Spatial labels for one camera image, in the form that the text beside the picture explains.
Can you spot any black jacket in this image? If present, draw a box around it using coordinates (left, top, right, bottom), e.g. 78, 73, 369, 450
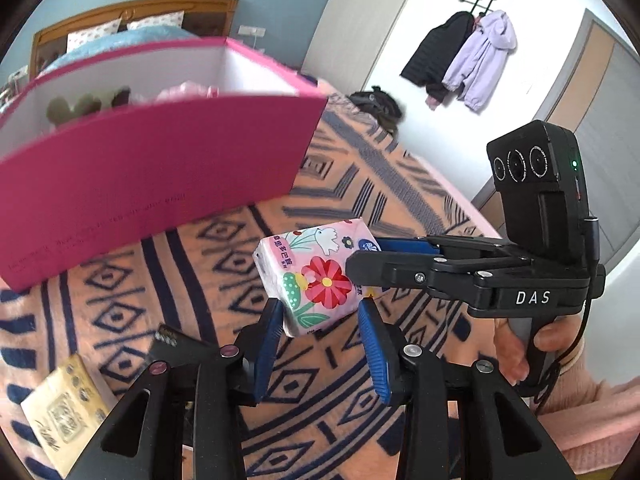
400, 10, 476, 103

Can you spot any dark bag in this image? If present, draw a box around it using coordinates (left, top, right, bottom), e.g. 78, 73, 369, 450
347, 86, 407, 136

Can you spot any person's right hand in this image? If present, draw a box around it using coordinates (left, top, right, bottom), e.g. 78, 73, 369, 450
492, 310, 587, 387

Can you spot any orange patterned blanket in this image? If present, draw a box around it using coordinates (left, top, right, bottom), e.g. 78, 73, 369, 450
0, 79, 508, 480

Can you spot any white dotted pillow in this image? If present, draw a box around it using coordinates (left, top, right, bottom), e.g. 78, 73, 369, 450
126, 12, 186, 32
66, 17, 123, 53

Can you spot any floral tissue pack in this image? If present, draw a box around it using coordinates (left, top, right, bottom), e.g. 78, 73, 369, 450
252, 217, 383, 338

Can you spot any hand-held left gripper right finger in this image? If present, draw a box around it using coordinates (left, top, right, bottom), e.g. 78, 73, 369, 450
357, 297, 576, 480

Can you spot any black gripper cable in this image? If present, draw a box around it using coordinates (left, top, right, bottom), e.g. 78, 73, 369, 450
532, 215, 601, 413

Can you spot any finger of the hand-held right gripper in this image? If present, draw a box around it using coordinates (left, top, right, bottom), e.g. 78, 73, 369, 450
372, 236, 532, 271
346, 250, 532, 307

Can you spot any black wall coat rack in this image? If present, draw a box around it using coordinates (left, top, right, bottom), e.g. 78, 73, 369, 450
456, 0, 497, 18

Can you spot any black flat studded object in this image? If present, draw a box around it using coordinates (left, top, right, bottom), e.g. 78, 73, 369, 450
151, 326, 211, 361

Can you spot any beige wardrobe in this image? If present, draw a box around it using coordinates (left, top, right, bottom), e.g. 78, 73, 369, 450
300, 0, 432, 92

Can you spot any yellow tissue pack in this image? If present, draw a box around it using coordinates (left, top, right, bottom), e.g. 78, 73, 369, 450
20, 353, 118, 478

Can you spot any green frog plush toy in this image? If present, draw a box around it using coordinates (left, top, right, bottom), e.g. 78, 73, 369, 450
45, 87, 133, 128

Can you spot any lilac jacket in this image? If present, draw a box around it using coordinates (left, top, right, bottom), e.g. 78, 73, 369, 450
441, 8, 518, 112

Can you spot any wooden bed headboard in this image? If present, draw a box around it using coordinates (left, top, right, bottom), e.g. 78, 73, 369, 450
30, 0, 240, 78

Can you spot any blue floral duvet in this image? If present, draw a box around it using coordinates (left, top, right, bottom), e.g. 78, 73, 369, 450
45, 27, 201, 73

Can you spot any pink cardboard box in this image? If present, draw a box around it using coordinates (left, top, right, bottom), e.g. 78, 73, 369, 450
0, 36, 328, 293

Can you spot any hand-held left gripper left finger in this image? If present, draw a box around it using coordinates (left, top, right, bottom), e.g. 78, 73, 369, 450
65, 297, 286, 480

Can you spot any beige panelled door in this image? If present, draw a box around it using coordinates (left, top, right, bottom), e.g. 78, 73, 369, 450
472, 7, 640, 261

